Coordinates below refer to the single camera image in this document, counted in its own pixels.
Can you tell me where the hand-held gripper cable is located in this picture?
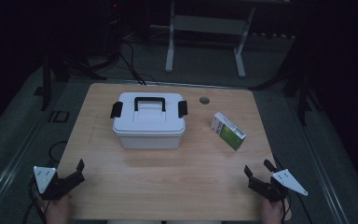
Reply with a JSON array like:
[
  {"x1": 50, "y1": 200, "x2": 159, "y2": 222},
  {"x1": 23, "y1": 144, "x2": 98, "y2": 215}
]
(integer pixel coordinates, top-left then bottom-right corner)
[
  {"x1": 22, "y1": 140, "x2": 68, "y2": 224},
  {"x1": 273, "y1": 155, "x2": 314, "y2": 224}
]

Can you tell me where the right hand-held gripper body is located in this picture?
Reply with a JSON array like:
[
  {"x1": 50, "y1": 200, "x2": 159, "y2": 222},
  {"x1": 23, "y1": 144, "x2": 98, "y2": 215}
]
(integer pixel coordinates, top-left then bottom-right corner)
[{"x1": 247, "y1": 168, "x2": 310, "y2": 203}]

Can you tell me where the left hand-held gripper cable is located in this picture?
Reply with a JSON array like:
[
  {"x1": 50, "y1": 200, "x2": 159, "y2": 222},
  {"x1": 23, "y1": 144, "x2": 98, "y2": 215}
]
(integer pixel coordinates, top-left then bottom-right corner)
[{"x1": 22, "y1": 140, "x2": 68, "y2": 224}]

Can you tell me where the black floor cable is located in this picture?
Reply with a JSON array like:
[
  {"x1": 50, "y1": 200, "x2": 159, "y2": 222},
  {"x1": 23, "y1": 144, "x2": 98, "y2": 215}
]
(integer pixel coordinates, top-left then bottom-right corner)
[{"x1": 118, "y1": 39, "x2": 160, "y2": 87}]

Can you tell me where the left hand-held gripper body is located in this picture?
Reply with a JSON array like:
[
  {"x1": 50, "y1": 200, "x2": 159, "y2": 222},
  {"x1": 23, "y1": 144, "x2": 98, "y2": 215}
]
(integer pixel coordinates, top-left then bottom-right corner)
[{"x1": 33, "y1": 165, "x2": 76, "y2": 201}]

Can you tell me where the white plastic storage box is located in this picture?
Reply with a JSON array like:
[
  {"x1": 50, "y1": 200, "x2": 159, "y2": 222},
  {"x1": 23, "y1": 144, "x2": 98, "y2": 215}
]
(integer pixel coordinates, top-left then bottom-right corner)
[{"x1": 109, "y1": 91, "x2": 188, "y2": 150}]

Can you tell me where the black tripod stand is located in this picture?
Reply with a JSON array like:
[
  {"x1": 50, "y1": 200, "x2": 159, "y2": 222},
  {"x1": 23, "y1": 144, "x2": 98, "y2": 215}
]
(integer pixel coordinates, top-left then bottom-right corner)
[
  {"x1": 34, "y1": 52, "x2": 120, "y2": 112},
  {"x1": 247, "y1": 55, "x2": 324, "y2": 127}
]

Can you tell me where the person's right hand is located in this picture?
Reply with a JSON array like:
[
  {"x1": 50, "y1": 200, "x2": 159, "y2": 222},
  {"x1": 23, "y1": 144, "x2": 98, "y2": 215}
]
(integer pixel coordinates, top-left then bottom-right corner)
[{"x1": 260, "y1": 197, "x2": 291, "y2": 224}]

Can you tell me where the person's left hand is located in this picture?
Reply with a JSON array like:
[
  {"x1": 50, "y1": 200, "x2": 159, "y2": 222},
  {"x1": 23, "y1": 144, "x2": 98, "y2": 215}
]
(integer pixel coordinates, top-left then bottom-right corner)
[{"x1": 41, "y1": 193, "x2": 73, "y2": 224}]

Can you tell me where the green and white medicine box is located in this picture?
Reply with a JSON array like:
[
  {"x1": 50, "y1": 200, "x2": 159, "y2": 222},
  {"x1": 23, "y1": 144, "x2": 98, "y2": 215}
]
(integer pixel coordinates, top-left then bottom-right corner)
[{"x1": 210, "y1": 111, "x2": 247, "y2": 152}]

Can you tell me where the white metal stand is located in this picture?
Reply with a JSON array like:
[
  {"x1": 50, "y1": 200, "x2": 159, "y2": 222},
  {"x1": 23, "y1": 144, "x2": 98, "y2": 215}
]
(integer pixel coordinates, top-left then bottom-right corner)
[{"x1": 164, "y1": 0, "x2": 256, "y2": 79}]

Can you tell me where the right hand-held gripper cable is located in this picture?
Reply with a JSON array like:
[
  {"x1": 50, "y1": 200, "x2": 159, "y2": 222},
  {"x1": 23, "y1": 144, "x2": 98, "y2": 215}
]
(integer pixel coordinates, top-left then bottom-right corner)
[{"x1": 273, "y1": 155, "x2": 314, "y2": 224}]

